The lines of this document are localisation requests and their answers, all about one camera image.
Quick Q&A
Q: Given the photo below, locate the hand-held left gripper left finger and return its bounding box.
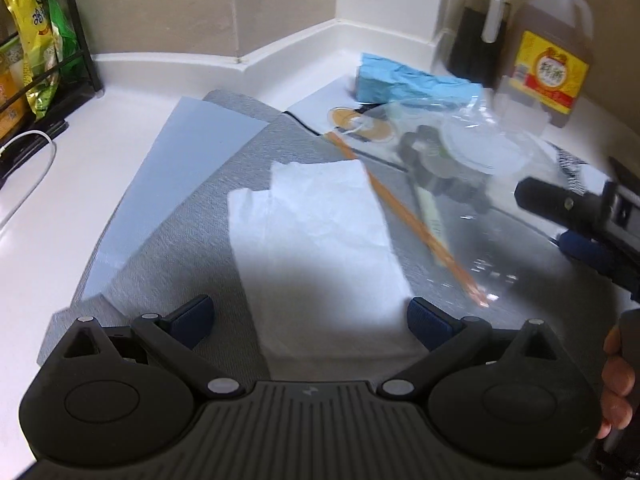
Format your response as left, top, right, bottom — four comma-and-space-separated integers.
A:
47, 295, 246, 399

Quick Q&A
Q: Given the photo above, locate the blue cloth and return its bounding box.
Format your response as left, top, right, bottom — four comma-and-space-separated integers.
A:
355, 52, 483, 108

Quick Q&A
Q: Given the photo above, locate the person's right hand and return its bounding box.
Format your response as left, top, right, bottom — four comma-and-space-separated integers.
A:
597, 328, 637, 441

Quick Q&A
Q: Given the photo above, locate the white green stick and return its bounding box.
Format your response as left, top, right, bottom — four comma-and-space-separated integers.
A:
407, 175, 456, 266

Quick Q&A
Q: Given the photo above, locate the dark sauce dispenser bottle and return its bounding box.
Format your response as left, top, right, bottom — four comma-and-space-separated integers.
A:
446, 0, 513, 91

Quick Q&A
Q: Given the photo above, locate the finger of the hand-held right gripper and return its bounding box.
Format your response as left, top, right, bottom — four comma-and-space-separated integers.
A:
514, 176, 610, 228
556, 229, 620, 274

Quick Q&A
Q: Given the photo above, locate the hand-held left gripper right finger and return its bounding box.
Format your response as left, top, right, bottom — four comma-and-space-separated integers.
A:
377, 297, 572, 399

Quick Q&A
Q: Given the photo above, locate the white paper towel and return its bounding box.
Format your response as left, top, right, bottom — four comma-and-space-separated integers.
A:
227, 159, 426, 381

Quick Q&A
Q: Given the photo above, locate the green snack packet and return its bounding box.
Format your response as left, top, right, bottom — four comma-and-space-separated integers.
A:
45, 0, 87, 88

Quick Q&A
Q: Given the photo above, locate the pale blue sheet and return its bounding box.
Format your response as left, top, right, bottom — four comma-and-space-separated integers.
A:
80, 96, 271, 302

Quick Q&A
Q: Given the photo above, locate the white cable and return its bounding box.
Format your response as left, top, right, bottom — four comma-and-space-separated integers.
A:
0, 130, 57, 231

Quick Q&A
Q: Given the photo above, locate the orange stick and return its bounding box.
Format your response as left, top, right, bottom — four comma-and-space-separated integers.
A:
325, 131, 488, 307

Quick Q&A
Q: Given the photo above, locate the yellow snack packet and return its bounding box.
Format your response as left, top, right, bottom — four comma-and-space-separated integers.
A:
2, 0, 63, 121

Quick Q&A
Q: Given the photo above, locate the clear plastic bag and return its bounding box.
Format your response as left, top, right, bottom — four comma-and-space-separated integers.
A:
380, 92, 546, 301

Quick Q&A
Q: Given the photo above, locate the cooking wine jug yellow label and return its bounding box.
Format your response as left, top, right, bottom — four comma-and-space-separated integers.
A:
495, 0, 596, 128

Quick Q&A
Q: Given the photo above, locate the orange snack packet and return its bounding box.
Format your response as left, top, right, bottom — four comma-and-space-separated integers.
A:
0, 40, 31, 141

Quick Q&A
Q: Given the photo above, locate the black wire rack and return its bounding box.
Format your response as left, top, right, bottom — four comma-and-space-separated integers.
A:
0, 0, 103, 191

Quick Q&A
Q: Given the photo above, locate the grey mat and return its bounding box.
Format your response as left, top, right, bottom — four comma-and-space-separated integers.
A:
40, 89, 640, 381

